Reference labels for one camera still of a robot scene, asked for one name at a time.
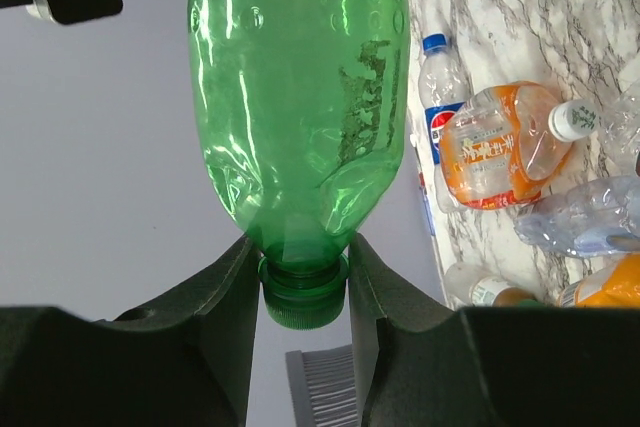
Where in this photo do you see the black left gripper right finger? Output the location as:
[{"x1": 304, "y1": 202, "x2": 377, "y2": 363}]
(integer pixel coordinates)
[{"x1": 348, "y1": 236, "x2": 639, "y2": 426}]

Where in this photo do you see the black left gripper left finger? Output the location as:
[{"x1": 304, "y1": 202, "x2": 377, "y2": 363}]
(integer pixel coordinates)
[{"x1": 1, "y1": 238, "x2": 259, "y2": 426}]

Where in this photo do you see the large orange juice bottle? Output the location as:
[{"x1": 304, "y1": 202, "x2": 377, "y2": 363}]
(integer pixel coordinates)
[{"x1": 439, "y1": 81, "x2": 599, "y2": 210}]

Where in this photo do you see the green plastic bottle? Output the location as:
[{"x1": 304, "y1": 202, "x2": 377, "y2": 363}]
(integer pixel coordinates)
[{"x1": 188, "y1": 0, "x2": 410, "y2": 330}]

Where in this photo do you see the grey mesh waste bin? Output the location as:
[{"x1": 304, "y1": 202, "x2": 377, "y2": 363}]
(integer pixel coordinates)
[{"x1": 285, "y1": 345, "x2": 359, "y2": 427}]

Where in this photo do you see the brown bottle green cap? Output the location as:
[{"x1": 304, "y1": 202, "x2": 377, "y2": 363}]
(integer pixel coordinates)
[{"x1": 443, "y1": 262, "x2": 543, "y2": 307}]

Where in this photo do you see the small orange juice bottle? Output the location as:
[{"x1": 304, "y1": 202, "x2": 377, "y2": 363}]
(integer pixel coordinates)
[{"x1": 556, "y1": 254, "x2": 640, "y2": 309}]

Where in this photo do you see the clear crushed bottle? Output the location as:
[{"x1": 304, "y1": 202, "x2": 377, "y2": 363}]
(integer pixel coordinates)
[{"x1": 514, "y1": 85, "x2": 639, "y2": 258}]

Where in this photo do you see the pepsi label clear bottle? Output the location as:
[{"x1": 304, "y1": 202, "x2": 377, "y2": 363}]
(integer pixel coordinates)
[{"x1": 418, "y1": 33, "x2": 471, "y2": 213}]

